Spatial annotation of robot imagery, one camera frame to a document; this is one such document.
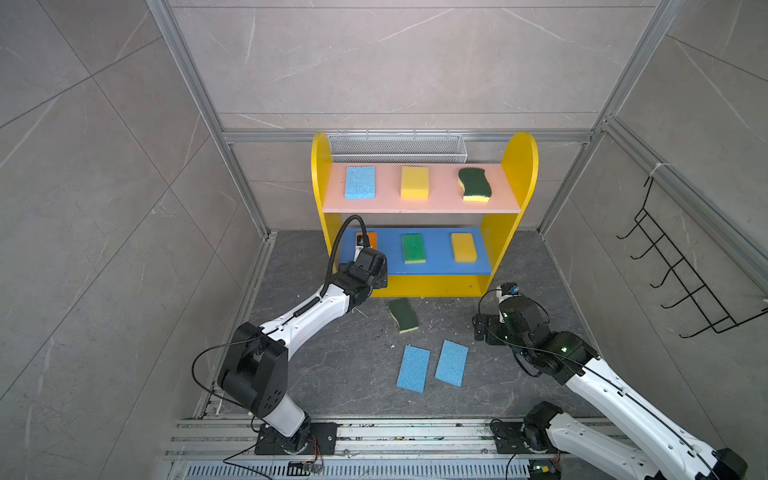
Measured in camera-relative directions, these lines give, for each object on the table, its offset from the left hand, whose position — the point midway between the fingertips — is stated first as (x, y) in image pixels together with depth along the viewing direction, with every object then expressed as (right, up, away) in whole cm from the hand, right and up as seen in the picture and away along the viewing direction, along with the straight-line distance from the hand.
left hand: (370, 264), depth 88 cm
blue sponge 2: (+24, -29, -2) cm, 38 cm away
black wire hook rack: (+73, -10, -28) cm, 79 cm away
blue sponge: (+13, -30, -4) cm, 33 cm away
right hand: (+33, -14, -11) cm, 37 cm away
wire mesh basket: (+8, +39, +10) cm, 41 cm away
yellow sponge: (+29, +5, +5) cm, 30 cm away
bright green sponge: (+14, +5, +8) cm, 17 cm away
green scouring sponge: (+11, -17, +9) cm, 22 cm away
